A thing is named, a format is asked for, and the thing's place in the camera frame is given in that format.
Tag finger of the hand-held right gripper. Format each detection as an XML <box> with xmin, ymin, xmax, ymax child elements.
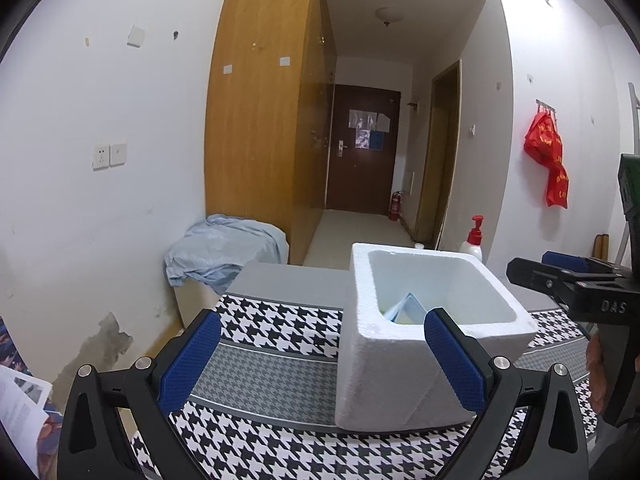
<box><xmin>541</xmin><ymin>251</ymin><xmax>621</xmax><ymax>275</ymax></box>
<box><xmin>506</xmin><ymin>258</ymin><xmax>583</xmax><ymax>306</ymax></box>

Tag white storage box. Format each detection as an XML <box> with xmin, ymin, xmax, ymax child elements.
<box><xmin>175</xmin><ymin>280</ymin><xmax>223</xmax><ymax>328</ymax></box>

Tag light blue cloth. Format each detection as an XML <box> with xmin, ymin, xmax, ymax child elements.
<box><xmin>165</xmin><ymin>214</ymin><xmax>290</xmax><ymax>293</ymax></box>

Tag dark brown door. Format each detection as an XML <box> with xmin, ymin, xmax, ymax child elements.
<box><xmin>326</xmin><ymin>84</ymin><xmax>402</xmax><ymax>212</ymax></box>

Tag red plastic bag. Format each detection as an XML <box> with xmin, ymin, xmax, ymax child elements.
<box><xmin>545</xmin><ymin>162</ymin><xmax>569</xmax><ymax>208</ymax></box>
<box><xmin>524</xmin><ymin>111</ymin><xmax>563</xmax><ymax>166</ymax></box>

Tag white pump bottle red cap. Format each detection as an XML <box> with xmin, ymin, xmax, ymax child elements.
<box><xmin>461</xmin><ymin>215</ymin><xmax>485</xmax><ymax>263</ymax></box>

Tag houndstooth tablecloth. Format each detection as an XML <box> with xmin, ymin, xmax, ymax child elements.
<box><xmin>127</xmin><ymin>262</ymin><xmax>601</xmax><ymax>480</ymax></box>

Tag white foam box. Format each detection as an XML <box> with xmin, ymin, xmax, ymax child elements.
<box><xmin>334</xmin><ymin>242</ymin><xmax>540</xmax><ymax>433</ymax></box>

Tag wooden wardrobe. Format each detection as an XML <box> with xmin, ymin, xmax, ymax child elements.
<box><xmin>204</xmin><ymin>0</ymin><xmax>337</xmax><ymax>266</ymax></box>

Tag blue face mask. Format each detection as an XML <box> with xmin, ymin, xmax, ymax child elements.
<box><xmin>385</xmin><ymin>292</ymin><xmax>428</xmax><ymax>326</ymax></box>

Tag brown side door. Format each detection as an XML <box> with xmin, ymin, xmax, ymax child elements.
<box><xmin>415</xmin><ymin>60</ymin><xmax>462</xmax><ymax>248</ymax></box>

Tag white paper notice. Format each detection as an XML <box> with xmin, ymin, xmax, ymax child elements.
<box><xmin>348</xmin><ymin>109</ymin><xmax>391</xmax><ymax>132</ymax></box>

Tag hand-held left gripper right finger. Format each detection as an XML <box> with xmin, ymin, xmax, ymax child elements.
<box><xmin>423</xmin><ymin>308</ymin><xmax>590</xmax><ymax>480</ymax></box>

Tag person's right hand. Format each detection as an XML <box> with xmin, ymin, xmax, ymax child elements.
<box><xmin>586</xmin><ymin>332</ymin><xmax>610</xmax><ymax>413</ymax></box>

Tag open magazine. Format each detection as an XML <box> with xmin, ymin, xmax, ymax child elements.
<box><xmin>0</xmin><ymin>315</ymin><xmax>63</xmax><ymax>478</ymax></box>

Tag metal bunk bed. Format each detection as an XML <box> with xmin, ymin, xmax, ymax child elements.
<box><xmin>617</xmin><ymin>82</ymin><xmax>640</xmax><ymax>263</ymax></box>

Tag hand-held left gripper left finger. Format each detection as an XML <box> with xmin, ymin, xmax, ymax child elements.
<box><xmin>57</xmin><ymin>308</ymin><xmax>222</xmax><ymax>480</ymax></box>

